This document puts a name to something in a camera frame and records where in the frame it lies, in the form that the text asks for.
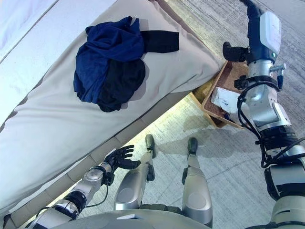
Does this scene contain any white garment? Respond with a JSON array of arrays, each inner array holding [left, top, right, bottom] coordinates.
[[212, 87, 241, 117]]

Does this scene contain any silver robot leg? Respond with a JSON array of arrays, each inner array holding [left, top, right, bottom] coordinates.
[[113, 134, 157, 212], [181, 137, 213, 226]]

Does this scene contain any grey bed cover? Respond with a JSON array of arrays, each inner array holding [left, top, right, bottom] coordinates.
[[0, 0, 224, 210]]

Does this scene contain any black garment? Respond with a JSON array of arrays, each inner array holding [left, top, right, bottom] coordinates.
[[98, 30, 180, 113]]

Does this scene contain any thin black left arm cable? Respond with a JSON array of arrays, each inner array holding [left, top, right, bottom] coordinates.
[[85, 181, 110, 208]]

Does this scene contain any silver right robot leg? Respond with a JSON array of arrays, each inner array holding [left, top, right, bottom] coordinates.
[[181, 137, 213, 226]]

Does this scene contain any silver left robot leg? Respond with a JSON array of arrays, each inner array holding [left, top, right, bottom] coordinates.
[[113, 134, 157, 212]]

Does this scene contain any white duvet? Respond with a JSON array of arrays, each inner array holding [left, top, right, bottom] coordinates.
[[0, 0, 155, 129]]

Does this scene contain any grey robot torso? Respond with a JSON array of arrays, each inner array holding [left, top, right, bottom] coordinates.
[[53, 204, 208, 229]]

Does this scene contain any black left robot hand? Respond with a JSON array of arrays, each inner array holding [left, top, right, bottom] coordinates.
[[104, 145, 142, 170]]

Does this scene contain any brown padded bed frame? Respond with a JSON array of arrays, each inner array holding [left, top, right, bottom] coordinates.
[[0, 92, 193, 227]]

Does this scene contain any brown woven basket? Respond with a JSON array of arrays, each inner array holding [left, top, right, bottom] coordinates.
[[201, 61, 253, 129]]

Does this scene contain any light wooden bed base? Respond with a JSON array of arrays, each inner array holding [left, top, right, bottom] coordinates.
[[192, 78, 224, 105]]

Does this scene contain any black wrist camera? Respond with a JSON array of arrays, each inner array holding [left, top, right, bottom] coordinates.
[[102, 170, 114, 186], [234, 75, 251, 91]]

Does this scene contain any blue garment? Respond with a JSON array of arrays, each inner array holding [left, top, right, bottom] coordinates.
[[73, 16, 146, 104]]

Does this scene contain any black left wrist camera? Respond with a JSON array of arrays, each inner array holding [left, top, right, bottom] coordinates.
[[102, 170, 114, 186]]

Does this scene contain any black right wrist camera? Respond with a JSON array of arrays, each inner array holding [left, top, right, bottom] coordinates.
[[234, 75, 251, 91]]

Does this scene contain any dark right robot hand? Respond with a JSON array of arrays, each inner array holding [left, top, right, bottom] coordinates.
[[223, 0, 282, 64]]

